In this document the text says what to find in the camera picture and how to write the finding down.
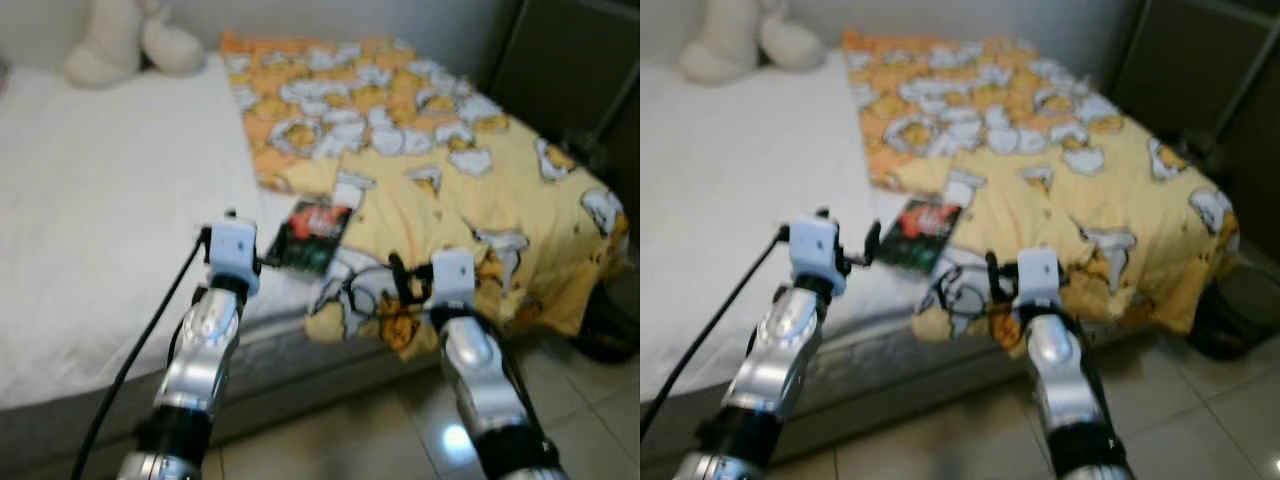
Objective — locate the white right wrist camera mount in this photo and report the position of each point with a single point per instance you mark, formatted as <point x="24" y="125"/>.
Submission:
<point x="1040" y="275"/>
<point x="452" y="278"/>

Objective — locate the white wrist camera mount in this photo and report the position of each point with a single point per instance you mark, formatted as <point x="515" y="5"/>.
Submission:
<point x="815" y="245"/>
<point x="452" y="278"/>
<point x="232" y="248"/>
<point x="1040" y="275"/>

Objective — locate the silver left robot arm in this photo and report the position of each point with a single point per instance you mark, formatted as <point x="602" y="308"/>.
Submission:
<point x="780" y="350"/>
<point x="200" y="345"/>

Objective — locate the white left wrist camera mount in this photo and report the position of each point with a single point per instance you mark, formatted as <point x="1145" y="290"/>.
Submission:
<point x="232" y="248"/>
<point x="815" y="245"/>

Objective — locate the dark book red cover print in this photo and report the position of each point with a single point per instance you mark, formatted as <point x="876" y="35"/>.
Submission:
<point x="315" y="235"/>
<point x="925" y="235"/>

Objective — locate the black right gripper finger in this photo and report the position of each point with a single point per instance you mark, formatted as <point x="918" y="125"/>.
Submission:
<point x="993" y="272"/>
<point x="397" y="275"/>

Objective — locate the yellow egg print blanket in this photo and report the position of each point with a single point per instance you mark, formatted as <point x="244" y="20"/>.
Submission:
<point x="1080" y="220"/>
<point x="450" y="220"/>

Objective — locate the bed with white sheet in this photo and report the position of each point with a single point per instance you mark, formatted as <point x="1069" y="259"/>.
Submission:
<point x="740" y="200"/>
<point x="110" y="200"/>

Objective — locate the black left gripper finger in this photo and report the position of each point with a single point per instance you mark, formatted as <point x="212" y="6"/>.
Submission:
<point x="287" y="245"/>
<point x="874" y="243"/>

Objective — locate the white plush toy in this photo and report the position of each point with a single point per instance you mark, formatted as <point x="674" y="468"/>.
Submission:
<point x="120" y="40"/>
<point x="745" y="35"/>

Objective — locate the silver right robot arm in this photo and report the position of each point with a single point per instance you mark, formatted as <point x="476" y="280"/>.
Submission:
<point x="480" y="380"/>
<point x="1060" y="380"/>

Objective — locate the orange egg print blanket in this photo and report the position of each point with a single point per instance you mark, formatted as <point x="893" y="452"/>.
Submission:
<point x="960" y="100"/>
<point x="340" y="100"/>

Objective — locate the grey panel sliding wardrobe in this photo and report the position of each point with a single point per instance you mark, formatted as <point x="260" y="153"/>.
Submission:
<point x="1190" y="60"/>
<point x="560" y="60"/>

